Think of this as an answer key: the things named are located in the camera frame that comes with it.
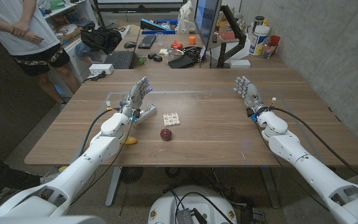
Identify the computer monitor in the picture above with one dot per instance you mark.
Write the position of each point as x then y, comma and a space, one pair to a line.
207, 18

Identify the blue storage bin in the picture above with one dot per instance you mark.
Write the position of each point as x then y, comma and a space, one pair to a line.
158, 28

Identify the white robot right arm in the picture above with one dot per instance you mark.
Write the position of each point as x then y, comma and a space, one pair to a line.
309, 174

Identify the black tablet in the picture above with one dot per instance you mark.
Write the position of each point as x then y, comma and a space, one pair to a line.
181, 62

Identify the whiteboard with black frame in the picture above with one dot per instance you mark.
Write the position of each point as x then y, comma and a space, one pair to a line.
135, 6

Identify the black backpack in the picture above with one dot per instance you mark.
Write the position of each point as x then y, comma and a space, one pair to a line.
101, 39

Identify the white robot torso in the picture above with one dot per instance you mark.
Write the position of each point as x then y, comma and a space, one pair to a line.
166, 205

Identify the clear jar with items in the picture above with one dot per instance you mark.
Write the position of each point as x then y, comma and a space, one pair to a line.
268, 50

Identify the red apple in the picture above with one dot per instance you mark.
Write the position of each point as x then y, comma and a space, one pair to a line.
166, 134

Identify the green ball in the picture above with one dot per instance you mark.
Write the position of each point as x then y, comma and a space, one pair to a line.
141, 61

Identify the black round fan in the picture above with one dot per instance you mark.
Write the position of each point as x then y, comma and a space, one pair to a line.
131, 175

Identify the white toothpaste box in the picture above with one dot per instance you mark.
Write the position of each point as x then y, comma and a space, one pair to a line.
148, 111

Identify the red cup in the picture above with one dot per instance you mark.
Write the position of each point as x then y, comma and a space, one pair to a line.
275, 40

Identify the small black oval case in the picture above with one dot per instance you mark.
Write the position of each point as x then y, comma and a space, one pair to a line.
151, 55
158, 58

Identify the flat white box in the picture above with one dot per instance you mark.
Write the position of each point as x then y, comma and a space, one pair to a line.
240, 63

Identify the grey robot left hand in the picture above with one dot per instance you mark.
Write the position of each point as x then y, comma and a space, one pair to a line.
137, 96

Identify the clear plastic cup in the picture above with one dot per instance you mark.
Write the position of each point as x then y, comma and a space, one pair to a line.
160, 39

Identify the yellow banana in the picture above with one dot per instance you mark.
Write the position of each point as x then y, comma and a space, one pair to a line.
131, 141

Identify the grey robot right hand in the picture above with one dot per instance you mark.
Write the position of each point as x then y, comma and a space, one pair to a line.
251, 95

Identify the white wipes canister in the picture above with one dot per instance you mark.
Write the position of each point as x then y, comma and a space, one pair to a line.
258, 40

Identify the white shelf unit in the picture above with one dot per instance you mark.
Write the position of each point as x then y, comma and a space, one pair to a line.
73, 53

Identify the white power strip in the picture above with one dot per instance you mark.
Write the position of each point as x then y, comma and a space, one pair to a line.
101, 69

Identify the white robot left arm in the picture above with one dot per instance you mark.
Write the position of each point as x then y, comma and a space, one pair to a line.
82, 165

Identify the white paper tag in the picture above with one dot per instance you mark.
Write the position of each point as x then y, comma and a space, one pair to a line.
202, 52

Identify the black computer mouse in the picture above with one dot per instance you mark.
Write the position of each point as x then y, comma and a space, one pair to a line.
130, 44

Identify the white plastic bag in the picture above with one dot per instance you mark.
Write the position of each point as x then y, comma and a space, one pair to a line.
185, 17

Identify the person in white t-shirt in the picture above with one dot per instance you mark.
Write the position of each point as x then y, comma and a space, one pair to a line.
17, 34

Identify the black keyboard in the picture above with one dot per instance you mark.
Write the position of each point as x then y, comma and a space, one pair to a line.
121, 59
147, 41

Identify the grey table leg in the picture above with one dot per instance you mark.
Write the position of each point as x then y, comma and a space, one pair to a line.
270, 189
113, 186

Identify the small white printed card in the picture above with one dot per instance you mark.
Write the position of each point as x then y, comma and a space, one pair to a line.
171, 119

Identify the orange cube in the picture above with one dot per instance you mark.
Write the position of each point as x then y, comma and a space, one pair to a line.
192, 40

